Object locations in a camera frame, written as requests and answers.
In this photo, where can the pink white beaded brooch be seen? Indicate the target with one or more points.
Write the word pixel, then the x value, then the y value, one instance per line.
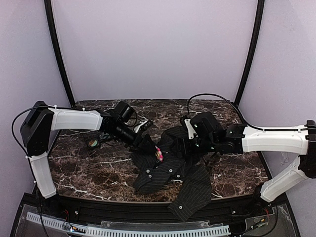
pixel 159 154

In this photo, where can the black front frame rail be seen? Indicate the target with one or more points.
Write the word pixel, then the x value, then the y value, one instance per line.
pixel 95 211

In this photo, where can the black pinstriped garment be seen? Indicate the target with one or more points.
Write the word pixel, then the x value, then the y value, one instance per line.
pixel 195 192

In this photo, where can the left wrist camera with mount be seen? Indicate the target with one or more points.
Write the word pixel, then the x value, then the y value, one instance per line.
pixel 142 126

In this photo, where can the orange green round brooch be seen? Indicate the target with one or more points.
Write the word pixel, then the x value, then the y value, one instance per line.
pixel 93 143

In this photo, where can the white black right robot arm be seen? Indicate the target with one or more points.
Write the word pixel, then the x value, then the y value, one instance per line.
pixel 204 134

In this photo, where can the black box left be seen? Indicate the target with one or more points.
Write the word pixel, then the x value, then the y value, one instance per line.
pixel 93 147

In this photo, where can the black right corner frame post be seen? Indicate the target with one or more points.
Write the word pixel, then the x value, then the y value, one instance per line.
pixel 251 50

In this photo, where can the white slotted cable duct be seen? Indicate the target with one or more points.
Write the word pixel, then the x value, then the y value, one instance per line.
pixel 124 229

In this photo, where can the black left corner frame post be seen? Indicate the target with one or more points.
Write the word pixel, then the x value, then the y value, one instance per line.
pixel 57 50

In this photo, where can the black corner frame post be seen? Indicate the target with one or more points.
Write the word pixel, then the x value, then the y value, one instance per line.
pixel 251 50
pixel 57 50

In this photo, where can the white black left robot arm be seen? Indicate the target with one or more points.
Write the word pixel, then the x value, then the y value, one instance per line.
pixel 32 128

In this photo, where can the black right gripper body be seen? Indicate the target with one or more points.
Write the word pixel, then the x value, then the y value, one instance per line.
pixel 178 145

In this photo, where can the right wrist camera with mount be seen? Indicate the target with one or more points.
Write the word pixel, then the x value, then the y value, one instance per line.
pixel 186 123

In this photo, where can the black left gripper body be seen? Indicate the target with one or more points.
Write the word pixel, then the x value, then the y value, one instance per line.
pixel 143 141

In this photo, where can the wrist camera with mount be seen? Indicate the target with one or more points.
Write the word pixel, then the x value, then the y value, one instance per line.
pixel 142 126
pixel 186 123

